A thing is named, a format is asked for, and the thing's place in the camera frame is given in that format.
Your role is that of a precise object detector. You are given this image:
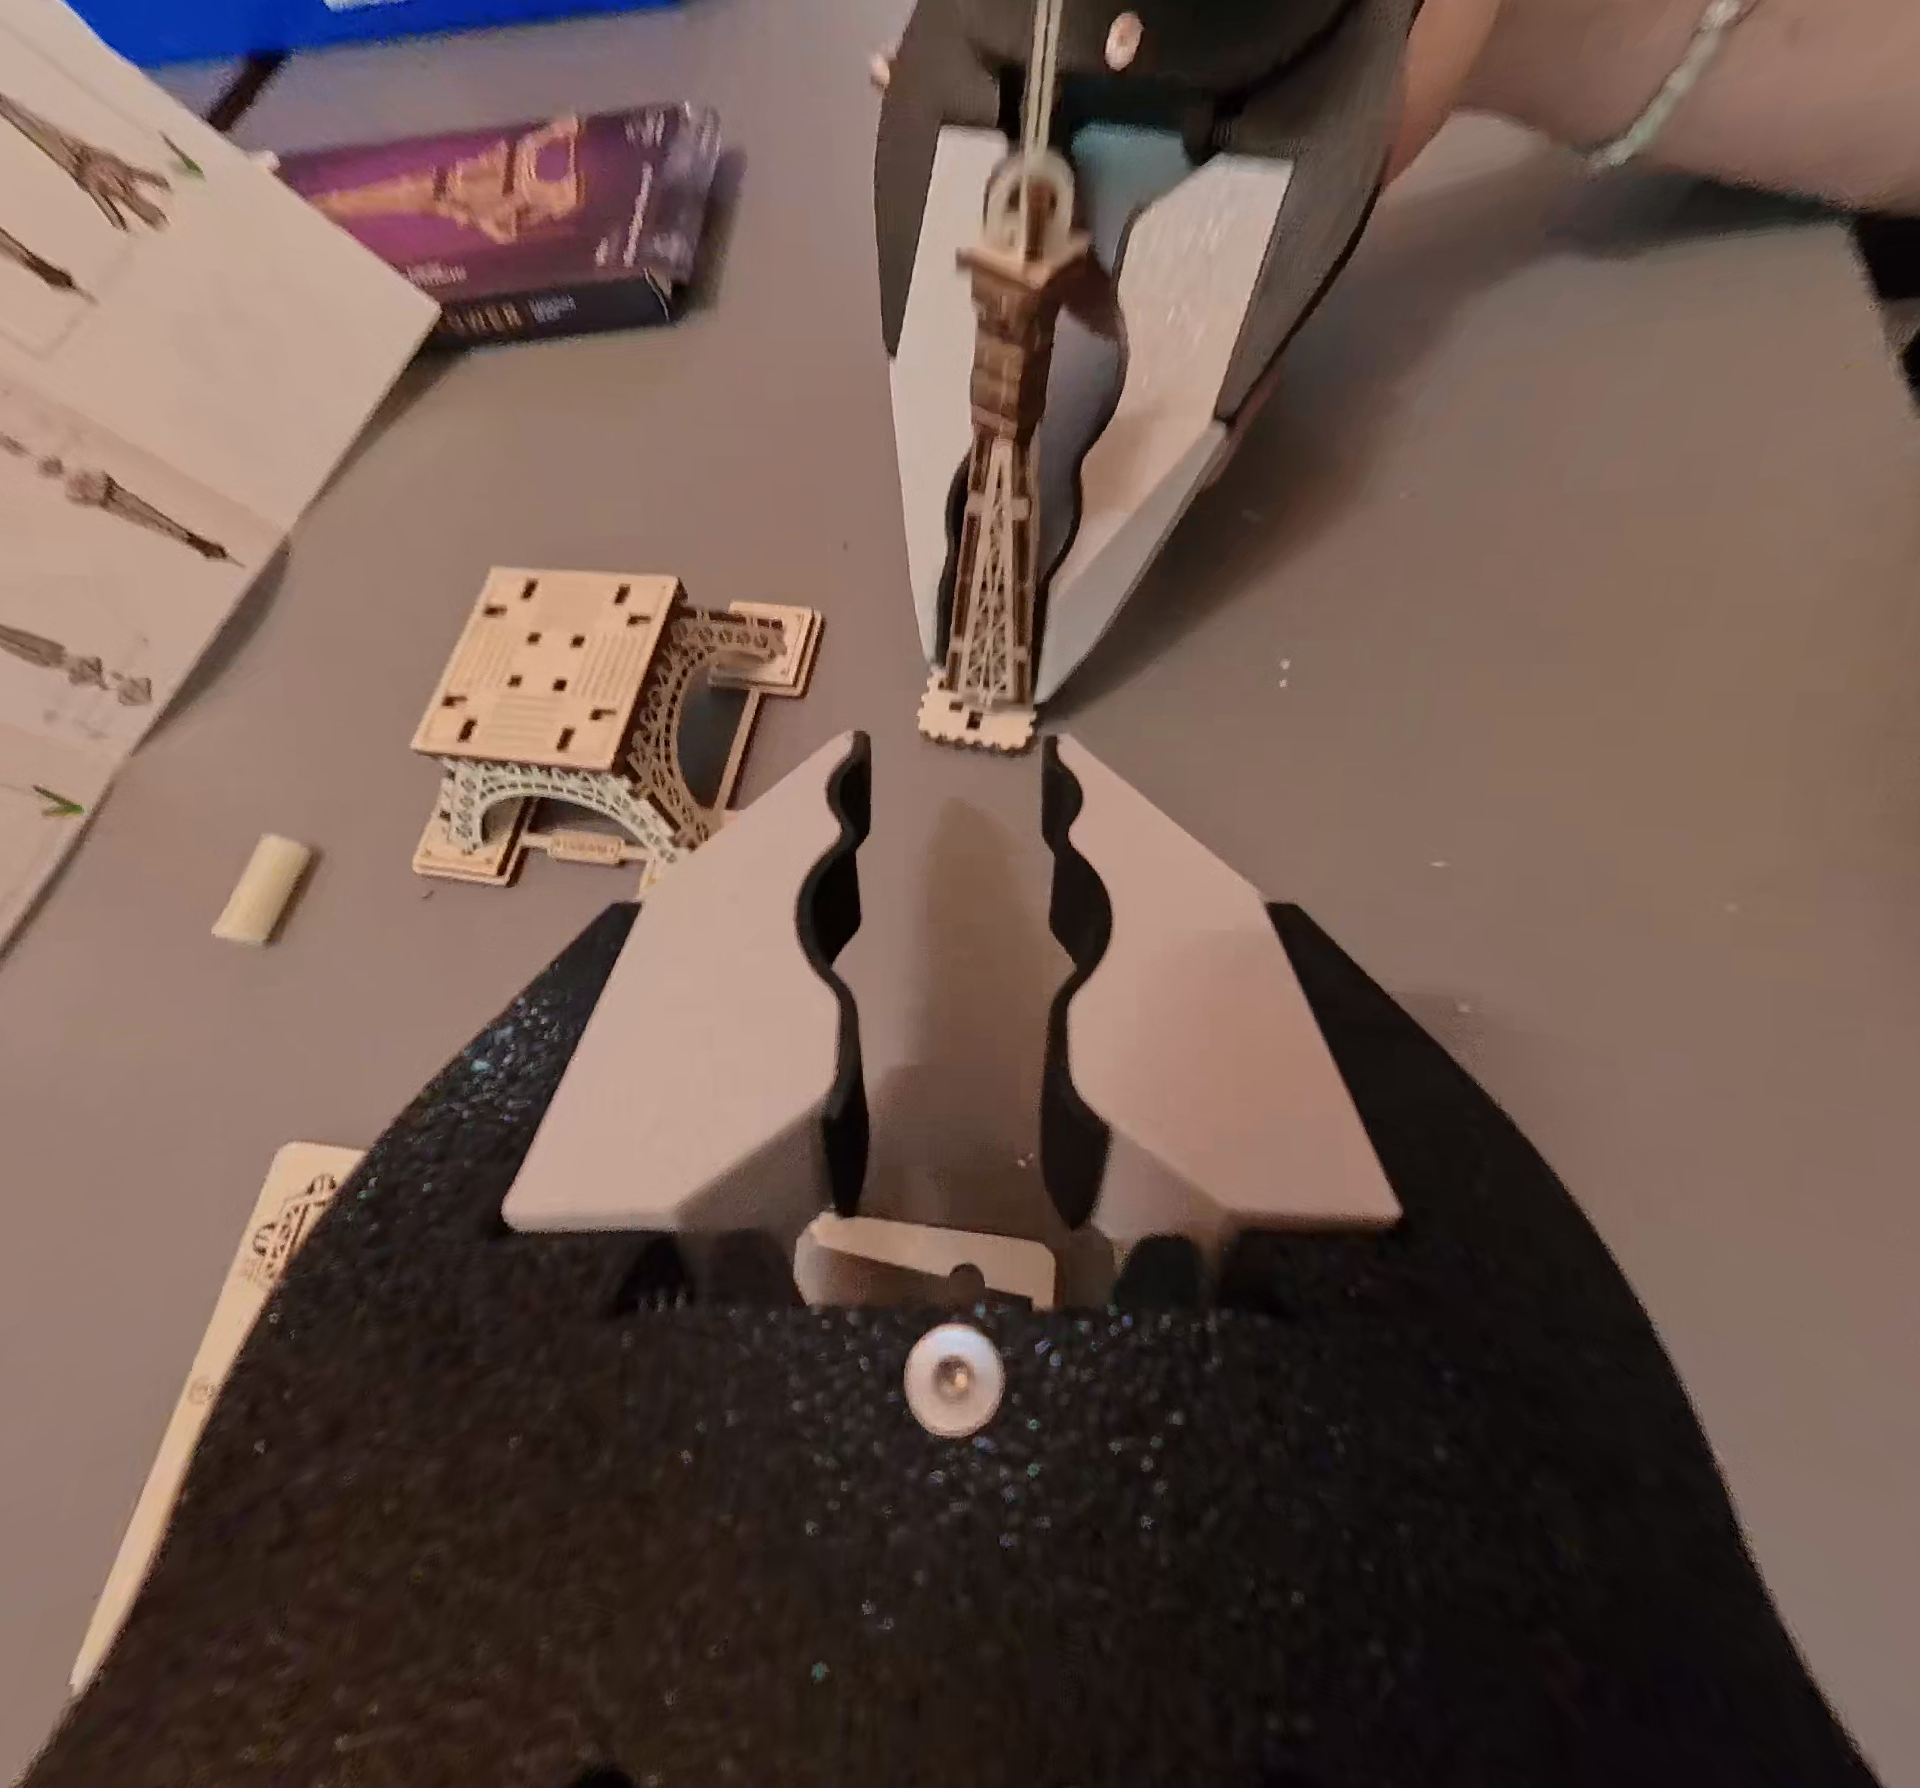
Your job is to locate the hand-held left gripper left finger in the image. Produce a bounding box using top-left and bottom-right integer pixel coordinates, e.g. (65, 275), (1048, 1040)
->
(501, 730), (876, 1238)

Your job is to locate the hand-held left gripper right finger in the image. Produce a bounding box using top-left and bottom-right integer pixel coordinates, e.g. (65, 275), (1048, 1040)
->
(1036, 736), (1402, 1236)

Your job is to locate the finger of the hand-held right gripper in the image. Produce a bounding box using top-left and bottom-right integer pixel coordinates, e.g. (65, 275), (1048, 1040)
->
(889, 121), (1004, 671)
(1032, 151), (1298, 705)

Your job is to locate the wooden tower model spire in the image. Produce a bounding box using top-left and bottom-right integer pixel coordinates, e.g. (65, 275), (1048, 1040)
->
(945, 0), (1129, 711)

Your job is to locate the purple tower kit box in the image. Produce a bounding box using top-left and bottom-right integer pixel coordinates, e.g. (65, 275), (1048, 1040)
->
(276, 101), (724, 346)

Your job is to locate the small toothed wooden square plate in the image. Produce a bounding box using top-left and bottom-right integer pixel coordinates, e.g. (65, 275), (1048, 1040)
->
(920, 666), (1048, 758)

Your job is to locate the grey desk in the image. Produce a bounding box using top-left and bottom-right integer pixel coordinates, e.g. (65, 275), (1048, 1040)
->
(0, 0), (1920, 1788)

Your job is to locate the person's right hand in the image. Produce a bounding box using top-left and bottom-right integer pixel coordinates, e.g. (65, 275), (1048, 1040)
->
(1387, 0), (1768, 184)

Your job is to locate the laser-cut wooden parts sheet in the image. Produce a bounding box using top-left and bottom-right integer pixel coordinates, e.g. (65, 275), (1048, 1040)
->
(67, 1140), (1059, 1693)

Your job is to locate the wooden tower model base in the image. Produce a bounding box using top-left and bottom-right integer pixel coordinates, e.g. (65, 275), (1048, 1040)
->
(409, 567), (825, 890)

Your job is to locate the white wax cylinder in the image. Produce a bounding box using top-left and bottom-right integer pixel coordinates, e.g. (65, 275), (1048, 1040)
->
(210, 834), (318, 949)

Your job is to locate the paper assembly instruction sheet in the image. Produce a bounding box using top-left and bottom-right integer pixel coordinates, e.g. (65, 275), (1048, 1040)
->
(0, 0), (440, 951)

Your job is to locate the pale beaded bracelet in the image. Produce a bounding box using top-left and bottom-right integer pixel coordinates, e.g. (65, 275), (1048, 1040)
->
(1581, 0), (1803, 174)

